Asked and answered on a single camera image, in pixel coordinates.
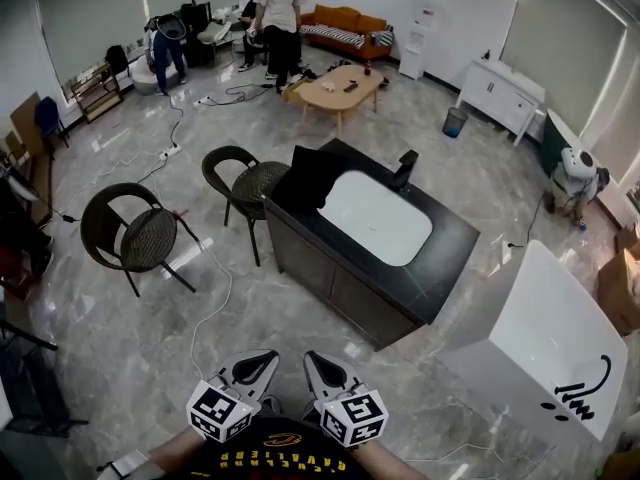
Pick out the blue mesh trash bin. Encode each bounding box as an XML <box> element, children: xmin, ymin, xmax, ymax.
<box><xmin>441</xmin><ymin>106</ymin><xmax>469</xmax><ymax>140</ymax></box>

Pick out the black stand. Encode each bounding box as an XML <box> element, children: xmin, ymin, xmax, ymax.
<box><xmin>0</xmin><ymin>319</ymin><xmax>90</xmax><ymax>440</ymax></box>

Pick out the person's right forearm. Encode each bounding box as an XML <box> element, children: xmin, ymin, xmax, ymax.
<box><xmin>348</xmin><ymin>441</ymin><xmax>419</xmax><ymax>480</ymax></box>

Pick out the blue chair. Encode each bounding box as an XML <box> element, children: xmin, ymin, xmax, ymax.
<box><xmin>33</xmin><ymin>95</ymin><xmax>72</xmax><ymax>150</ymax></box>

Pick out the wooden shelf rack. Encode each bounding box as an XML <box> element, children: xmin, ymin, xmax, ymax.
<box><xmin>68</xmin><ymin>62</ymin><xmax>125</xmax><ymax>125</ymax></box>

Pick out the dark wicker chair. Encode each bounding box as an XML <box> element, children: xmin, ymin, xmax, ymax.
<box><xmin>200</xmin><ymin>144</ymin><xmax>293</xmax><ymax>268</ymax></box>
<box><xmin>79</xmin><ymin>182</ymin><xmax>202</xmax><ymax>299</ymax></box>

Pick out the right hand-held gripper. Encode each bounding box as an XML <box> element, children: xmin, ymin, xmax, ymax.
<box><xmin>302</xmin><ymin>349</ymin><xmax>390</xmax><ymax>449</ymax></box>

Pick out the brown cardboard box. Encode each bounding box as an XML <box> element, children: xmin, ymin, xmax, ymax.
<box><xmin>596</xmin><ymin>246</ymin><xmax>640</xmax><ymax>337</ymax></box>

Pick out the orange sofa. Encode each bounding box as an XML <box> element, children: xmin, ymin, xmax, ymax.
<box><xmin>299</xmin><ymin>3</ymin><xmax>395</xmax><ymax>62</ymax></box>

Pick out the round white tub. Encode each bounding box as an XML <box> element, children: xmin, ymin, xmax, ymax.
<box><xmin>130</xmin><ymin>59</ymin><xmax>182</xmax><ymax>95</ymax></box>

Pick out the striped blanket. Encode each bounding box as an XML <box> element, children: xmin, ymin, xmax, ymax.
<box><xmin>299</xmin><ymin>23</ymin><xmax>367</xmax><ymax>50</ymax></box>

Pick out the black plug cable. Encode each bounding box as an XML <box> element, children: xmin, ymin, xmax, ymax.
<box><xmin>506</xmin><ymin>192</ymin><xmax>547</xmax><ymax>250</ymax></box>

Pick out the black faucet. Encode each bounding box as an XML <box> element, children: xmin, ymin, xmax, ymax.
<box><xmin>389</xmin><ymin>148</ymin><xmax>421</xmax><ymax>193</ymax></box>

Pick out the white sink basin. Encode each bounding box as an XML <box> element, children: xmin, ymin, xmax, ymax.
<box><xmin>316</xmin><ymin>169</ymin><xmax>434</xmax><ymax>268</ymax></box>

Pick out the person's left forearm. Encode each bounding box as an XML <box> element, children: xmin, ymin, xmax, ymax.
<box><xmin>145</xmin><ymin>425</ymin><xmax>207</xmax><ymax>480</ymax></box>

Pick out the oval wooden coffee table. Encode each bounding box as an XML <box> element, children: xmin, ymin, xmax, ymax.
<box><xmin>295</xmin><ymin>63</ymin><xmax>386</xmax><ymax>139</ymax></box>

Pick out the dark vanity cabinet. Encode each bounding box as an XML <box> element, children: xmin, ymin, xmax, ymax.
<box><xmin>262</xmin><ymin>137</ymin><xmax>482</xmax><ymax>352</ymax></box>

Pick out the white standing appliance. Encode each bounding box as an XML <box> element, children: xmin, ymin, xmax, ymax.
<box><xmin>397</xmin><ymin>0</ymin><xmax>437</xmax><ymax>81</ymax></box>

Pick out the person's black printed shirt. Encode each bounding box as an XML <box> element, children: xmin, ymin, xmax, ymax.
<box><xmin>164</xmin><ymin>414</ymin><xmax>374</xmax><ymax>480</ymax></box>

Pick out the white cabinet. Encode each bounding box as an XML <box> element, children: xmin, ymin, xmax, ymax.
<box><xmin>454</xmin><ymin>57</ymin><xmax>547</xmax><ymax>147</ymax></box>

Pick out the white cable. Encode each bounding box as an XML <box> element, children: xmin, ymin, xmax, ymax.
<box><xmin>189</xmin><ymin>237</ymin><xmax>235</xmax><ymax>385</ymax></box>

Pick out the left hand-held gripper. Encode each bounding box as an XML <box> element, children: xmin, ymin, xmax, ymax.
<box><xmin>186</xmin><ymin>349</ymin><xmax>281</xmax><ymax>443</ymax></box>

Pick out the black bathtub tap fixture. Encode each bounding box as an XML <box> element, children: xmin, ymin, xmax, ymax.
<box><xmin>539</xmin><ymin>353</ymin><xmax>613</xmax><ymax>423</ymax></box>

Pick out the brown cardboard sheet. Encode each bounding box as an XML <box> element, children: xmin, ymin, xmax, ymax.
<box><xmin>8</xmin><ymin>91</ymin><xmax>55</xmax><ymax>227</ymax></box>

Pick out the black salon wash chair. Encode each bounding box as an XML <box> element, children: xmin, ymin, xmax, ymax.
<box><xmin>178</xmin><ymin>0</ymin><xmax>234</xmax><ymax>68</ymax></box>

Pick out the white bathtub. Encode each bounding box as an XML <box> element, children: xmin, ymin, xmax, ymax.
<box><xmin>434</xmin><ymin>238</ymin><xmax>629</xmax><ymax>444</ymax></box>

